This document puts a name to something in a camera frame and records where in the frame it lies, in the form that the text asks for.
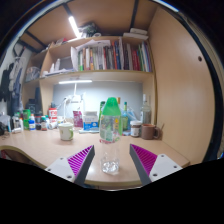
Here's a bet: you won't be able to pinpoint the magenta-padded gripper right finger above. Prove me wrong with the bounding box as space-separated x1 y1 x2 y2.
129 143 184 187

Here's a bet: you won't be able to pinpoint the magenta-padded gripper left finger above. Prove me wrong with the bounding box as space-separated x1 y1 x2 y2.
44 144 96 188

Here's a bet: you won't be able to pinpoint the clear green-capped drink bottle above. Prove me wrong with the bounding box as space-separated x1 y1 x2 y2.
99 96 122 175

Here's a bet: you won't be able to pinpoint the brown mug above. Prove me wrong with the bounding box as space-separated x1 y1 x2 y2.
140 123 160 140

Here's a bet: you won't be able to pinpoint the dark jar with white lid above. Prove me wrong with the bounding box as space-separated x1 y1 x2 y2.
129 120 143 138

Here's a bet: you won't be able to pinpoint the magenta packet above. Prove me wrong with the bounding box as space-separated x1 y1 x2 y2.
72 110 84 129

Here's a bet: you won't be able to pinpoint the small white blue-labelled bottle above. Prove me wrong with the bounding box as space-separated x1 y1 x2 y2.
28 114 36 131

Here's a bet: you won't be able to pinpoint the red and white can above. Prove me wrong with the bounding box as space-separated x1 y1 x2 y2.
48 107 58 124

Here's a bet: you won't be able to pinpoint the white and blue carton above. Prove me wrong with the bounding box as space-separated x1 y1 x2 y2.
82 111 100 131

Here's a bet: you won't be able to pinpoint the clear glass bottle white cap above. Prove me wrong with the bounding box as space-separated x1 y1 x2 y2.
139 93 153 125

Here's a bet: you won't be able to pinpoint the blue plastic bag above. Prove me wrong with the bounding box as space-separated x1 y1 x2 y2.
126 106 141 131

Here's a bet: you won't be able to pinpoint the green glass bottle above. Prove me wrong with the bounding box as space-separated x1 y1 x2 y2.
121 101 130 132

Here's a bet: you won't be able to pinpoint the green container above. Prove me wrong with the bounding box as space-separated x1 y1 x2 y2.
22 109 32 130

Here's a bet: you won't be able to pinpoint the dark green bottle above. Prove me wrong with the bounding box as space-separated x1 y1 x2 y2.
98 100 106 124

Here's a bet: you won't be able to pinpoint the white under-shelf light bar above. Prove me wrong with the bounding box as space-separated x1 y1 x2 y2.
58 79 93 85

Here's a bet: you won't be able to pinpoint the dark hanging clothes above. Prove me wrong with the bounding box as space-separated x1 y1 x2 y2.
0 56 25 118

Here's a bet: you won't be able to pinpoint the wooden shelf unit with books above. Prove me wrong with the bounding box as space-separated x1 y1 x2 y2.
20 29 157 126

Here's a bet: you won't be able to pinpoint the ceiling light tube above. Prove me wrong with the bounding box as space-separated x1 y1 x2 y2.
68 15 82 38

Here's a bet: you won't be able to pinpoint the white mug with green handle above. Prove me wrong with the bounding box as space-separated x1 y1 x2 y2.
58 122 75 142

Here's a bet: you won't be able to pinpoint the white cable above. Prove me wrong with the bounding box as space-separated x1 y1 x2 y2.
55 94 83 124

